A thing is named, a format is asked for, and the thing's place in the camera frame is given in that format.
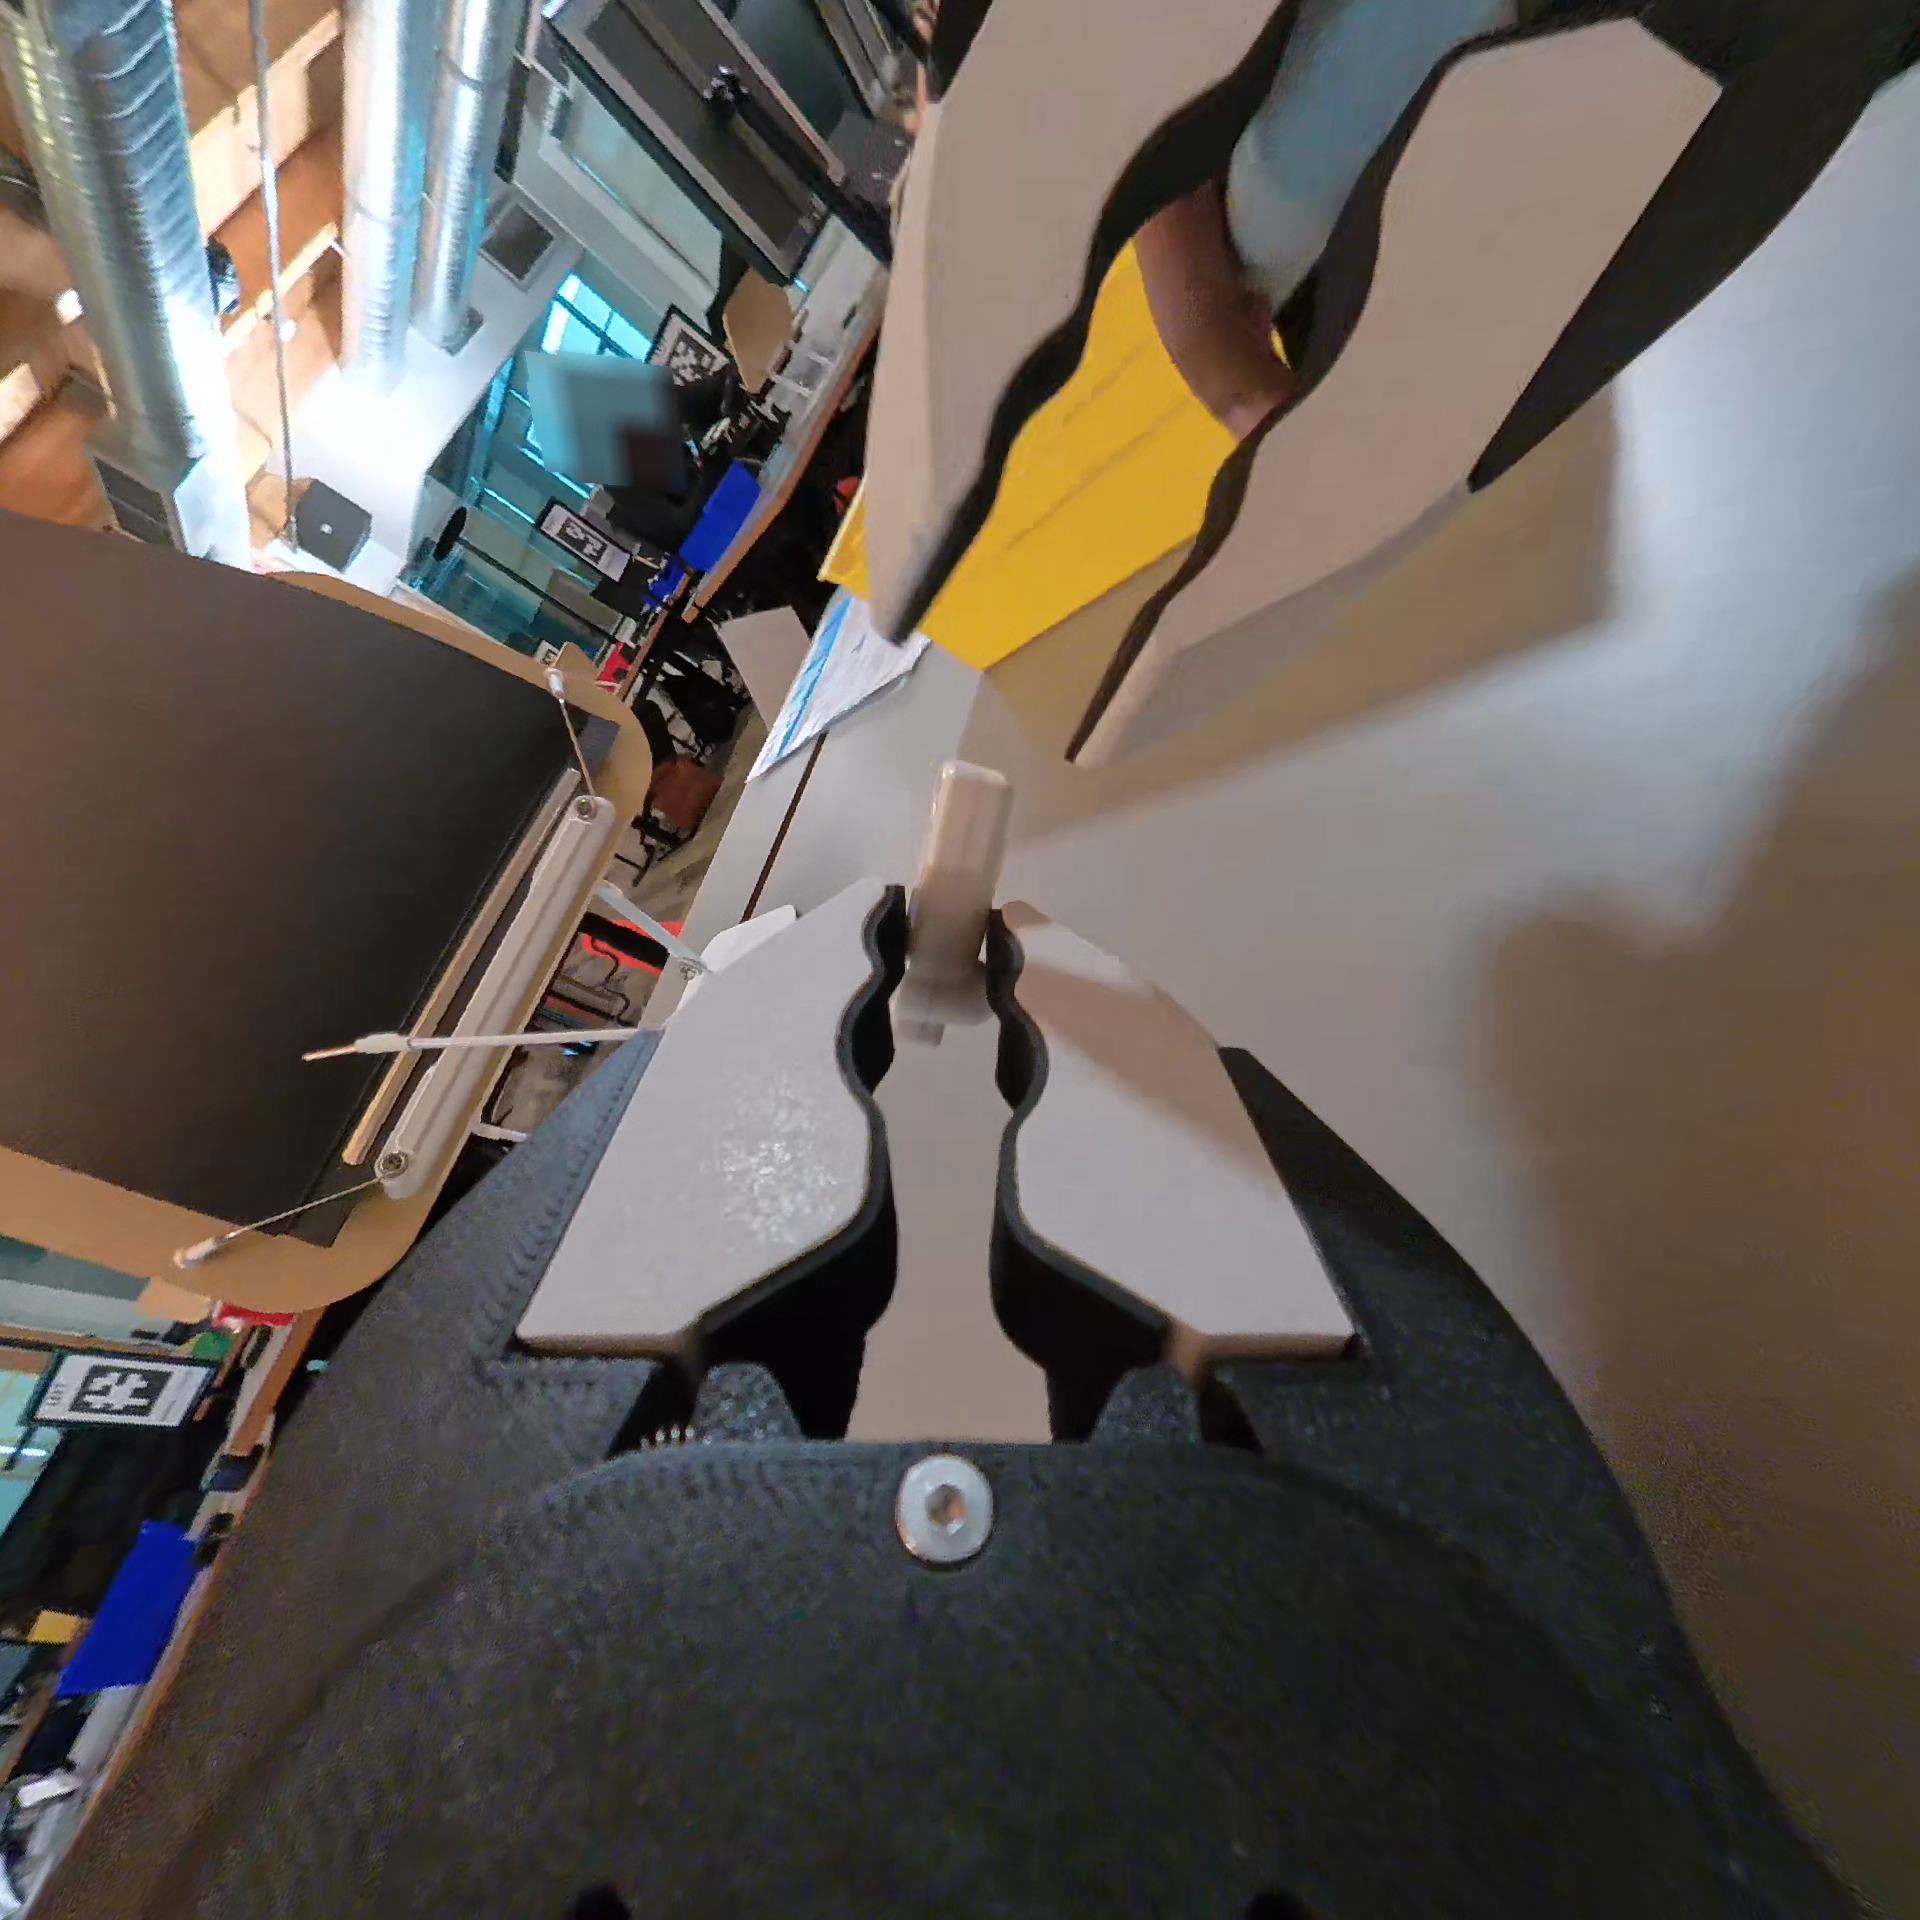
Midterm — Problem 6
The grey desk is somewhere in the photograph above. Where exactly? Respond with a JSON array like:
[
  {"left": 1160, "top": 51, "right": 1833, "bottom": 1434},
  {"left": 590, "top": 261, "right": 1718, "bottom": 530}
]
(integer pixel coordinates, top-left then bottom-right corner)
[{"left": 660, "top": 60, "right": 1920, "bottom": 1920}]

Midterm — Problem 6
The small white plastic part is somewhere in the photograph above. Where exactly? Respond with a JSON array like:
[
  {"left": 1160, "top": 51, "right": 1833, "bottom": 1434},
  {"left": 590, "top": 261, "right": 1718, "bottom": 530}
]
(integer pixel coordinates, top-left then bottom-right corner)
[{"left": 890, "top": 763, "right": 1019, "bottom": 1044}]

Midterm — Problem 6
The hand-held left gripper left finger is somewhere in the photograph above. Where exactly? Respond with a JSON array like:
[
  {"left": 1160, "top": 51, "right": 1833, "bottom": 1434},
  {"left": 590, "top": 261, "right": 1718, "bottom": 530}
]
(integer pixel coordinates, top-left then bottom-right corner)
[{"left": 513, "top": 884, "right": 908, "bottom": 1441}]

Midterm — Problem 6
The blue plastic bin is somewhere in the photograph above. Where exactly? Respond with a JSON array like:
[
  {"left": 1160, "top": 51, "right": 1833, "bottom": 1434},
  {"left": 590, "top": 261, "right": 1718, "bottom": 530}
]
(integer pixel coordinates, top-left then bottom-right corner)
[{"left": 660, "top": 464, "right": 763, "bottom": 603}]

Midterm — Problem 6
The yellow plastic bin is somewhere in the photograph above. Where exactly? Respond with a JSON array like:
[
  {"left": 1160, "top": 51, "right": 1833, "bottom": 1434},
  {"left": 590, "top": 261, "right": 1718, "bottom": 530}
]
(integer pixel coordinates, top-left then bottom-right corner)
[{"left": 822, "top": 246, "right": 1290, "bottom": 668}]

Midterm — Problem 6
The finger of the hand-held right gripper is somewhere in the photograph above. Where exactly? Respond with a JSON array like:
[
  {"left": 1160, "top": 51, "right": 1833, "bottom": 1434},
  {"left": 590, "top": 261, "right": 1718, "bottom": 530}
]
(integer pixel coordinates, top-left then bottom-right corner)
[
  {"left": 1062, "top": 16, "right": 1725, "bottom": 771},
  {"left": 863, "top": 0, "right": 1300, "bottom": 651}
]

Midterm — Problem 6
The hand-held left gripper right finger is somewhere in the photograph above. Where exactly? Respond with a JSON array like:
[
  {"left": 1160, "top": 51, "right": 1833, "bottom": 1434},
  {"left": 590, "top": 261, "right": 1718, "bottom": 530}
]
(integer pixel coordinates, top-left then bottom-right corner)
[{"left": 982, "top": 901, "right": 1360, "bottom": 1441}]

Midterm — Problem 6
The blue and white paper sheet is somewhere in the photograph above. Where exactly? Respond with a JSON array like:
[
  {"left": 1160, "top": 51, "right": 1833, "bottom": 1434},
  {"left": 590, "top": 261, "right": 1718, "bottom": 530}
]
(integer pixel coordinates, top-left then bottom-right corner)
[{"left": 746, "top": 591, "right": 932, "bottom": 787}]

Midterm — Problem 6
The silver ventilation duct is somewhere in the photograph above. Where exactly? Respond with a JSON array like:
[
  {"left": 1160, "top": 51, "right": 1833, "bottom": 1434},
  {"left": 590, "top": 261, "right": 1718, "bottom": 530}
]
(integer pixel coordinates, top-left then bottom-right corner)
[{"left": 0, "top": 0, "right": 212, "bottom": 483}]

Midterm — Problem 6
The black computer monitor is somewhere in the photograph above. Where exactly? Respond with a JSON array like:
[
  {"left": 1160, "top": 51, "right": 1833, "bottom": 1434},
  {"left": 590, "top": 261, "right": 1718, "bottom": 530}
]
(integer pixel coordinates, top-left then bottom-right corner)
[{"left": 545, "top": 0, "right": 886, "bottom": 287}]

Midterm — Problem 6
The person's right hand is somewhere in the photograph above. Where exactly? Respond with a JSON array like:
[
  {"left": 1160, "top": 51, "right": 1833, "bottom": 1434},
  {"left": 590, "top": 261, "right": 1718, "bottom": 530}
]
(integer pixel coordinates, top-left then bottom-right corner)
[{"left": 1135, "top": 187, "right": 1295, "bottom": 438}]

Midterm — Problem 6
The black board with wooden back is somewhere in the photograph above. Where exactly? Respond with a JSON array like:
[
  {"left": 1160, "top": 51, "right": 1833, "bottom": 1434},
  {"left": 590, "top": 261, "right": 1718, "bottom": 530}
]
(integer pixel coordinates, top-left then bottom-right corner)
[{"left": 0, "top": 510, "right": 655, "bottom": 1307}]

